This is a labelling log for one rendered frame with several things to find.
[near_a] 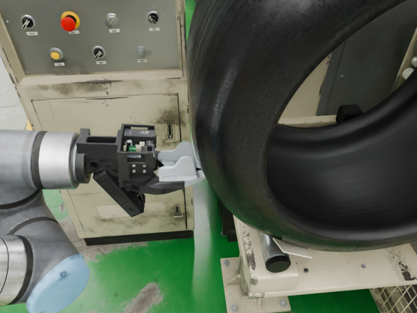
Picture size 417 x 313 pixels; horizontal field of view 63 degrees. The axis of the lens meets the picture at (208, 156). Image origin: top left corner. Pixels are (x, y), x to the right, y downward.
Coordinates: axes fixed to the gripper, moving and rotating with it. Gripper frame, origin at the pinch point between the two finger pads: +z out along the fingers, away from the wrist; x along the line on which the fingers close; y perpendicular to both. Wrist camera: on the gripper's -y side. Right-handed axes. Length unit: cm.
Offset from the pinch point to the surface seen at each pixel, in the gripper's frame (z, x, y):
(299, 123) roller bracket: 25.8, 23.7, -4.9
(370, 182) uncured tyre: 36.1, 4.9, -6.0
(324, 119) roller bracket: 32.4, 24.4, -3.9
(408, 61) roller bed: 57, 38, 7
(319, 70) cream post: 27.2, 26.0, 8.0
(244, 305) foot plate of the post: 30, 23, -98
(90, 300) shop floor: -34, 31, -108
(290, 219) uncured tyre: 11.2, -11.6, 2.5
